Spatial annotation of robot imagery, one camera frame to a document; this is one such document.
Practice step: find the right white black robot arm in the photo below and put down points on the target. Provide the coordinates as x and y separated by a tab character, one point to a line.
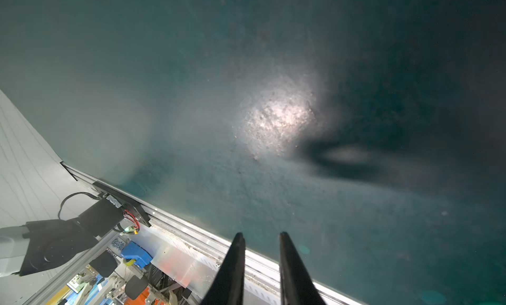
42	245

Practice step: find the blue plastic object below table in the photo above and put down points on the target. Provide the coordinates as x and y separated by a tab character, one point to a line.
132	251

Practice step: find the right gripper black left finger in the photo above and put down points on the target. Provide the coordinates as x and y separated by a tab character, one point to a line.
228	285

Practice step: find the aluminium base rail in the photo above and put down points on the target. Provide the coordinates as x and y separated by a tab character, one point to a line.
192	256

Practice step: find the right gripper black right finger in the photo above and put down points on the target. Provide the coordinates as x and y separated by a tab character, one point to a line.
296	284

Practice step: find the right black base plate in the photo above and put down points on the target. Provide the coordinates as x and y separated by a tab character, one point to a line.
127	202

